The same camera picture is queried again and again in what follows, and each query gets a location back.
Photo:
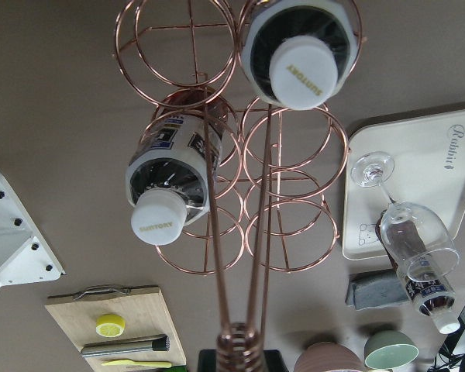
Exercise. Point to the copper wire bottle basket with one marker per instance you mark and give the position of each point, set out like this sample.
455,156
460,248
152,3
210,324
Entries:
246,209

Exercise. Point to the tea bottle moved to tray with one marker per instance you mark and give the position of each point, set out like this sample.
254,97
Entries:
433,298

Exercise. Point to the tea bottle far corner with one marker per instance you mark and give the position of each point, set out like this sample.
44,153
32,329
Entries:
297,54

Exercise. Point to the bamboo cutting board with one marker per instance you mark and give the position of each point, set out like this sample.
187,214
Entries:
143,308

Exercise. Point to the grey folded cloth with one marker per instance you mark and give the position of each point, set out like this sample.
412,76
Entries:
375,289

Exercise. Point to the steel muddler black tip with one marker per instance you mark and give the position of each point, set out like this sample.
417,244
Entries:
154,343

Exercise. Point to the clear wine glass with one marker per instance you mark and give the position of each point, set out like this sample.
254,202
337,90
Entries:
440,256

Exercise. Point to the half lemon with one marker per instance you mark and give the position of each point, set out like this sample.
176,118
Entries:
110,325

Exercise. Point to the cream rabbit tray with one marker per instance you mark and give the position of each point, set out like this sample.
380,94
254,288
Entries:
429,169

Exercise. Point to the yellow plastic knife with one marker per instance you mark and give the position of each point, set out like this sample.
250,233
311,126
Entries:
140,363

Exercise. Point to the green bowl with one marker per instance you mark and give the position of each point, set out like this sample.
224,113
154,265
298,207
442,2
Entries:
389,349

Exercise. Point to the tea bottle by handle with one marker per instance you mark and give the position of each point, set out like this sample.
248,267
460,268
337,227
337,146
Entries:
166,180

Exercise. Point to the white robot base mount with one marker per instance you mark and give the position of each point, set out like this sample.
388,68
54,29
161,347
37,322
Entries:
25,255

